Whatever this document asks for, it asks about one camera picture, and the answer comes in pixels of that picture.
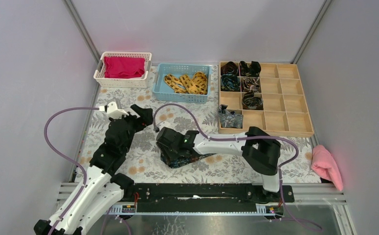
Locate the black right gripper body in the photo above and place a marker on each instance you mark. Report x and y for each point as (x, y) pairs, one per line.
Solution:
(172, 150)

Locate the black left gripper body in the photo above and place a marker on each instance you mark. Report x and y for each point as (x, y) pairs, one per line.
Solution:
(135, 117)

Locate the dark floral pattern tie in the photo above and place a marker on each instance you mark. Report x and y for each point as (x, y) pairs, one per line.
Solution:
(182, 161)

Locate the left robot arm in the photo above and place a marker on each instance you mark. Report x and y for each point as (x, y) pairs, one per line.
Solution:
(102, 184)

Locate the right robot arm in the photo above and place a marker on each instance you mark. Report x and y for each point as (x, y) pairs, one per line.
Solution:
(258, 148)

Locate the light blue plastic basket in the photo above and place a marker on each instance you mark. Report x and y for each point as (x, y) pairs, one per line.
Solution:
(164, 92)

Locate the white plastic basket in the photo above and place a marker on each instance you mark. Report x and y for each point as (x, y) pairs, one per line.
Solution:
(138, 82)

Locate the magenta cloth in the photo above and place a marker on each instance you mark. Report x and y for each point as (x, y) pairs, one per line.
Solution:
(124, 67)

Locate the yellow insect pattern tie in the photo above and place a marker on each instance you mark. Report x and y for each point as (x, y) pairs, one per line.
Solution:
(188, 85)

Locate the grey leaf pattern tie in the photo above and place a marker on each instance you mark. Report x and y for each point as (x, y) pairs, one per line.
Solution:
(229, 119)

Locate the blue floral rolled tie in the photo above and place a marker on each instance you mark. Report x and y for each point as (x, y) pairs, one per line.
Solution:
(230, 83)

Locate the dark grey rolled tie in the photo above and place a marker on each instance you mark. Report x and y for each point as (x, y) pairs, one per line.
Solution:
(252, 102)

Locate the dark red rolled tie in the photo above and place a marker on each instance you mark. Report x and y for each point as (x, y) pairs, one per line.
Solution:
(230, 68)

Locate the brown paisley rolled tie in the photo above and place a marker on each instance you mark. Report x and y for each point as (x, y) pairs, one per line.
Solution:
(250, 84)

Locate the black floral rolled tie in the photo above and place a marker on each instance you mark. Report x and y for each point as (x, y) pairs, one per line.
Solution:
(252, 69)

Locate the wooden compartment organizer tray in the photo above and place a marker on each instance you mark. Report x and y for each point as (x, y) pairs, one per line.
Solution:
(285, 110)

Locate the pink cloth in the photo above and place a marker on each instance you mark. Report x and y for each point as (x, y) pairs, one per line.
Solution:
(325, 166)

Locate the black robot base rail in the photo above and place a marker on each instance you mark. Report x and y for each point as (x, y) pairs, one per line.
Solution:
(146, 198)

